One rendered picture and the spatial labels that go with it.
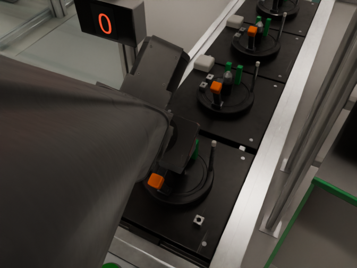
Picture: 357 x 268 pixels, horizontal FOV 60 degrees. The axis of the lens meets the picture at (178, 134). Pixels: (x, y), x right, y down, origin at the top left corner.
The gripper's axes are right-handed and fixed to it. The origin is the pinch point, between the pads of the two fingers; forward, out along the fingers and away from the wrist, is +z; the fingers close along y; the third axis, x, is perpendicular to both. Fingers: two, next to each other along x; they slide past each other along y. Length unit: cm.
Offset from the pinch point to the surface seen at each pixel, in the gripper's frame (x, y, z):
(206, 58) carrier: -22.5, 9.5, 29.7
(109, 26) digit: -14.4, 18.0, -3.1
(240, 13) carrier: -46, 10, 51
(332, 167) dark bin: -3.5, -21.8, -11.5
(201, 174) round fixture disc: 4.7, -4.3, 8.7
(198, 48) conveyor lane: -26.7, 15.1, 36.7
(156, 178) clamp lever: 6.9, -0.2, -3.4
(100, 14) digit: -15.7, 19.4, -4.7
